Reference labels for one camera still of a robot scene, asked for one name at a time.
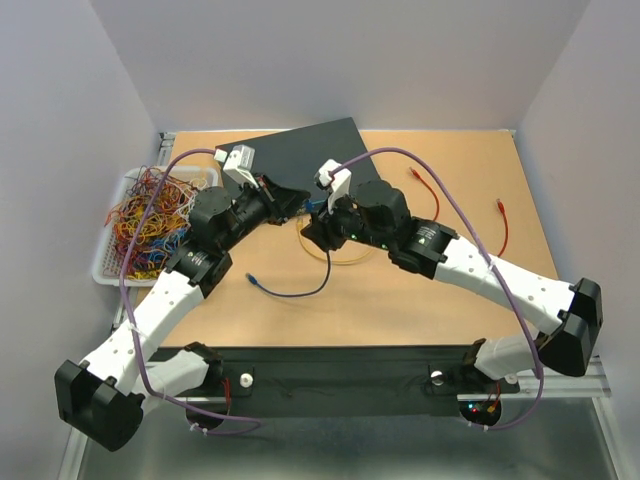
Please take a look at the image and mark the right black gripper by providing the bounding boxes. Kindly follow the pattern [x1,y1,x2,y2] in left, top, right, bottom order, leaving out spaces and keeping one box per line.
[301,184,394,251]

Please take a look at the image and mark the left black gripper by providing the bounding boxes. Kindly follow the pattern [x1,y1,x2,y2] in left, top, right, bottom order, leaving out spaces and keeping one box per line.
[219,172,310,252]

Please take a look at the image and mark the yellow ethernet cable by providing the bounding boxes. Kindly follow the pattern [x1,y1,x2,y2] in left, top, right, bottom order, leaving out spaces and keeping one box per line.
[295,215,376,265]

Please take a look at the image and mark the blue ethernet cable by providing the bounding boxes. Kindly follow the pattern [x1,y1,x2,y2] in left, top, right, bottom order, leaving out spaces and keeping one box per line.
[244,198,332,298]

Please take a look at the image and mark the red ethernet cable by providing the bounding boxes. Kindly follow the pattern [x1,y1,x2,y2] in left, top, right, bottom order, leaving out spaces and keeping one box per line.
[494,198,510,259]
[408,167,441,222]

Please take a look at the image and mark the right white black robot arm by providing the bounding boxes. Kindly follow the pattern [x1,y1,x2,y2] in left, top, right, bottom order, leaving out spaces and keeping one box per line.
[302,181,603,390]

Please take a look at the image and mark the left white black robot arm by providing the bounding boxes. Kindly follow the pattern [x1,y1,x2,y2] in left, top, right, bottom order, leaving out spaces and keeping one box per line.
[54,175,310,451]

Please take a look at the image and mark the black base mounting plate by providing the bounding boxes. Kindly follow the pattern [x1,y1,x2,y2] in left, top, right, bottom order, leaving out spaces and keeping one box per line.
[181,345,519,419]

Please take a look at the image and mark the white perforated plastic basket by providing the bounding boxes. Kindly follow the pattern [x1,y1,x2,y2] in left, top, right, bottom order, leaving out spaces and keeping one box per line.
[92,166,221,287]

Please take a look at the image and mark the dark blue network switch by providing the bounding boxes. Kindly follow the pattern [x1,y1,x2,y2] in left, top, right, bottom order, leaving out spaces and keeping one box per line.
[216,118,367,204]

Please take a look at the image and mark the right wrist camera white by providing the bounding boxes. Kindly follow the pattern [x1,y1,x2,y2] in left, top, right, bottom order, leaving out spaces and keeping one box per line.
[314,159,352,214]

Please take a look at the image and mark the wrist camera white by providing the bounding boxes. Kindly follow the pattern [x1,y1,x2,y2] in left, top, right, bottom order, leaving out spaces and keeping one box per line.
[314,159,352,214]
[214,145,259,188]

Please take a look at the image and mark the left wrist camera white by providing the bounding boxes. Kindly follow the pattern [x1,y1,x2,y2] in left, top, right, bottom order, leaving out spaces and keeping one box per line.
[214,145,259,188]

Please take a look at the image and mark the tangled colourful cable pile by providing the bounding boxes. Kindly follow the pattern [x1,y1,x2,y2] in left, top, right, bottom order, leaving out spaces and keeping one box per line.
[103,167,214,281]

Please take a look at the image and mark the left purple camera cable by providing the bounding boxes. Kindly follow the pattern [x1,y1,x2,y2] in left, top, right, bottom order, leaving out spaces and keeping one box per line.
[119,148,261,436]

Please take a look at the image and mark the purple camera cable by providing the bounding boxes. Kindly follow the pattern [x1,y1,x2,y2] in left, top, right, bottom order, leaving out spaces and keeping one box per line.
[329,147,546,431]
[119,148,261,436]

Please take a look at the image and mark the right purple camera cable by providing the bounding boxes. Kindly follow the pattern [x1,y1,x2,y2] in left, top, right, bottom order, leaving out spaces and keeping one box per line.
[329,147,546,431]

